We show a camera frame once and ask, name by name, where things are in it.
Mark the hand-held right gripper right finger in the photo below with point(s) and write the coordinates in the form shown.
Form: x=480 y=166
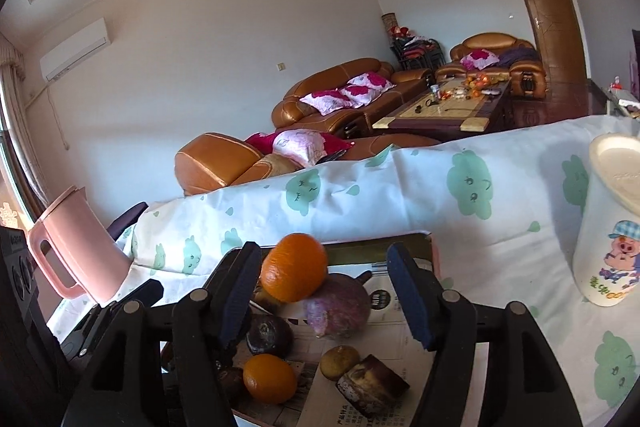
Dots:
x=407 y=297

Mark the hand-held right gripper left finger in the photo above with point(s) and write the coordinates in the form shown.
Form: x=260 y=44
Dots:
x=240 y=297

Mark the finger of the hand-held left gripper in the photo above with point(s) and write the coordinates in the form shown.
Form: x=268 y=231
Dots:
x=142 y=294

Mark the metal tin tray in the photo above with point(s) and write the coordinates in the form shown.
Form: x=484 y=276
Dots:
x=380 y=252

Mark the orange mandarin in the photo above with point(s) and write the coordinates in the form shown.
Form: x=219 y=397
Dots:
x=270 y=379
x=295 y=267

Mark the dark passion fruit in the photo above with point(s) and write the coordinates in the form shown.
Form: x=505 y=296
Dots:
x=231 y=384
x=270 y=334

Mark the purple passion fruit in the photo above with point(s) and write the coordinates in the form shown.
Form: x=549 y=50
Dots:
x=340 y=307

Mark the newspaper sheet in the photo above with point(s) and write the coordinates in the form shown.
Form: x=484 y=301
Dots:
x=400 y=367

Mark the purple chair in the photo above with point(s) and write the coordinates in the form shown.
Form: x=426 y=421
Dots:
x=127 y=219

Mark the pink plastic jug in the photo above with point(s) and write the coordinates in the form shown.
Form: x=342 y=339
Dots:
x=75 y=232

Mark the small green-brown fruit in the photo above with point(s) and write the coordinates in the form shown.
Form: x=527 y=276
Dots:
x=337 y=362

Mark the brown layered block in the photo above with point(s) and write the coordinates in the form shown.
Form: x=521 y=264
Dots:
x=372 y=387

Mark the white green-printed tablecloth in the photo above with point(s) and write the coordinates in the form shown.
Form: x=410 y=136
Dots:
x=500 y=257

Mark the pale pink pillow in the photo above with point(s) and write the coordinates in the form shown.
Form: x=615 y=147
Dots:
x=300 y=147

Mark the beige curtain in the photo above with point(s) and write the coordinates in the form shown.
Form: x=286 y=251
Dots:
x=20 y=132

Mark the wooden coffee table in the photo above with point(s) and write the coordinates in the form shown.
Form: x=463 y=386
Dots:
x=450 y=112

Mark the pink floral pillow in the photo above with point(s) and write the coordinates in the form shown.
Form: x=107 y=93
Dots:
x=357 y=94
x=477 y=59
x=372 y=81
x=322 y=102

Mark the white cartoon mug with lid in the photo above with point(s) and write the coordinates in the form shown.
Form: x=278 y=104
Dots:
x=605 y=207

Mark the pile of oranges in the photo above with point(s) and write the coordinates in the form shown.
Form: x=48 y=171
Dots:
x=475 y=84

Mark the long brown leather sofa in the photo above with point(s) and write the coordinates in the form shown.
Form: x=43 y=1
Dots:
x=340 y=72

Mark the stack of black chairs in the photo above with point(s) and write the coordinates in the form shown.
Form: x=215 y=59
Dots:
x=417 y=57

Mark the white air conditioner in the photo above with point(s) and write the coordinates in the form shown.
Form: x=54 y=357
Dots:
x=75 y=49

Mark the purple cloth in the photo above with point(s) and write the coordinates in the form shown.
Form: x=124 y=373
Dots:
x=520 y=56

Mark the brown leather armchair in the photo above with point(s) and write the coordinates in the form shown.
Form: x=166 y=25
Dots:
x=492 y=41

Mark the tall decorated scroll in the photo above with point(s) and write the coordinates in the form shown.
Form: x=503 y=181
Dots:
x=389 y=24

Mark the brown wooden door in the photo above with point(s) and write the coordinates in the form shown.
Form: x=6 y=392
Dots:
x=550 y=32

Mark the black television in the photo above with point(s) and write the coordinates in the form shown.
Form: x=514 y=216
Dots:
x=636 y=67

